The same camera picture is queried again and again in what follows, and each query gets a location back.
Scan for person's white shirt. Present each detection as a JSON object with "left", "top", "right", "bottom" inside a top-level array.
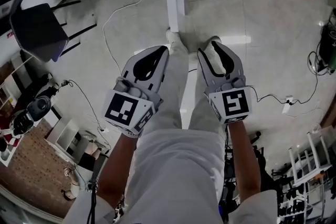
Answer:
[{"left": 62, "top": 127, "right": 279, "bottom": 224}]

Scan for thin black floor cable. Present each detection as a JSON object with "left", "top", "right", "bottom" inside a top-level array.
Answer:
[{"left": 60, "top": 79, "right": 111, "bottom": 140}]

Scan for white floor socket strip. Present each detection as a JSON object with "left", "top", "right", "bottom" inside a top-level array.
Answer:
[{"left": 281, "top": 95, "right": 295, "bottom": 114}]

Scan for person's light grey trousers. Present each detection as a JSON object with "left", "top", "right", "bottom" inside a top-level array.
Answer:
[{"left": 143, "top": 34, "right": 227, "bottom": 137}]

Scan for black backpack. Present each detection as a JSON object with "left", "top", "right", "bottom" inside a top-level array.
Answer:
[{"left": 9, "top": 95, "right": 53, "bottom": 137}]

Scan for brown pegboard panel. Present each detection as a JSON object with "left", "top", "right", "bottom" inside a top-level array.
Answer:
[{"left": 0, "top": 118, "right": 89, "bottom": 218}]

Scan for white open cabinet box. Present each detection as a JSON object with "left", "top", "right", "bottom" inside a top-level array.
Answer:
[{"left": 44, "top": 118, "right": 90, "bottom": 164}]

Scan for white metal shelf rack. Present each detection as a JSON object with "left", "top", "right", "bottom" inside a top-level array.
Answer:
[{"left": 275, "top": 125, "right": 333, "bottom": 224}]

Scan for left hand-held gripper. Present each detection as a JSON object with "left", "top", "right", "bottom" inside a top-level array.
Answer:
[{"left": 101, "top": 46, "right": 170, "bottom": 137}]

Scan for person's right white shoe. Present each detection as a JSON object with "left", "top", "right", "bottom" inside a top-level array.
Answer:
[{"left": 206, "top": 35, "right": 223, "bottom": 47}]

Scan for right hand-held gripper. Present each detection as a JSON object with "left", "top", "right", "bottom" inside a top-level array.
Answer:
[{"left": 196, "top": 40, "right": 253, "bottom": 125}]

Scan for white wristband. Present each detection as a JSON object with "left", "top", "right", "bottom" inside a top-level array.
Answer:
[{"left": 119, "top": 128, "right": 140, "bottom": 139}]

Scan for black power cable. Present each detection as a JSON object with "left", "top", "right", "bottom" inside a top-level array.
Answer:
[{"left": 248, "top": 49, "right": 330, "bottom": 111}]

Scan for person's right forearm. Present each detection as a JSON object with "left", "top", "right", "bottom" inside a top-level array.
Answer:
[{"left": 226, "top": 120, "right": 263, "bottom": 205}]

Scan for black strap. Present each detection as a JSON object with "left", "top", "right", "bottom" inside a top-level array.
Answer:
[{"left": 86, "top": 180, "right": 100, "bottom": 224}]

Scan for person's left forearm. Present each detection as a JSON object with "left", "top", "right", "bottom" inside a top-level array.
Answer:
[{"left": 97, "top": 133, "right": 138, "bottom": 210}]

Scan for dark blue chair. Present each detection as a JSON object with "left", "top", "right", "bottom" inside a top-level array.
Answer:
[{"left": 9, "top": 0, "right": 97, "bottom": 63}]

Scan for long white floor cable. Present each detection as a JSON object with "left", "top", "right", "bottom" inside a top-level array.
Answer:
[{"left": 101, "top": 0, "right": 166, "bottom": 79}]

